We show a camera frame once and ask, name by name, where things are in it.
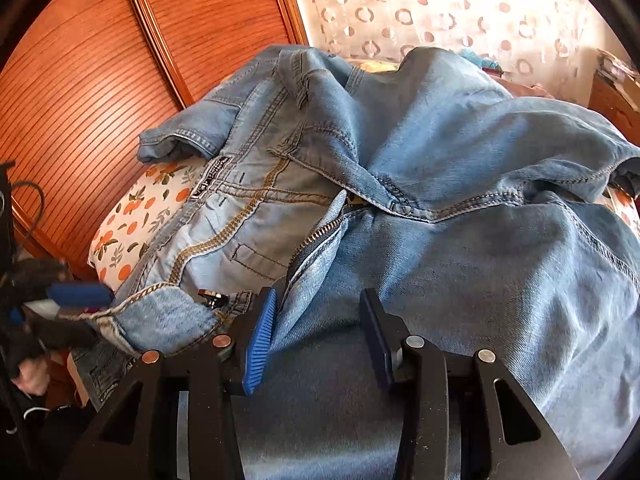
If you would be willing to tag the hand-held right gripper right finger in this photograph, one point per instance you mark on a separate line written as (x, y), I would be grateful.
(380, 345)

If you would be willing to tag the circle-patterned sheer curtain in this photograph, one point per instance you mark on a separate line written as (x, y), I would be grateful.
(450, 10)

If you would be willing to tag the person's left hand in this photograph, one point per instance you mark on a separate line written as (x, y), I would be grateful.
(32, 375)

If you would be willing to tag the faded blue denim pants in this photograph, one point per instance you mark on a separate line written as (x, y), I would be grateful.
(425, 160)

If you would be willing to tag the person's black jacket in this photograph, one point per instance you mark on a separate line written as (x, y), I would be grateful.
(30, 450)

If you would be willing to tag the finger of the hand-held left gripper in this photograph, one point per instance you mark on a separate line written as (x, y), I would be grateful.
(60, 332)
(80, 294)

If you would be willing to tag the orange-print white bedsheet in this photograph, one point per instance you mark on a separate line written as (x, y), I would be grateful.
(145, 210)

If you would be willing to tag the blue item on box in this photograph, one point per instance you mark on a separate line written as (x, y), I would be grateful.
(482, 60)

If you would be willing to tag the wooden louvered wardrobe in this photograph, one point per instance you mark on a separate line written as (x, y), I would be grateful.
(100, 85)

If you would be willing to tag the long wooden cabinet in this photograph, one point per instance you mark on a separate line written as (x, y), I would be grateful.
(615, 105)

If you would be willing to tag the stack of papers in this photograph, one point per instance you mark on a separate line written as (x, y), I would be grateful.
(615, 66)

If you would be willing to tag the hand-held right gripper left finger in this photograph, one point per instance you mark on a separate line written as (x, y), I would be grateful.
(257, 340)

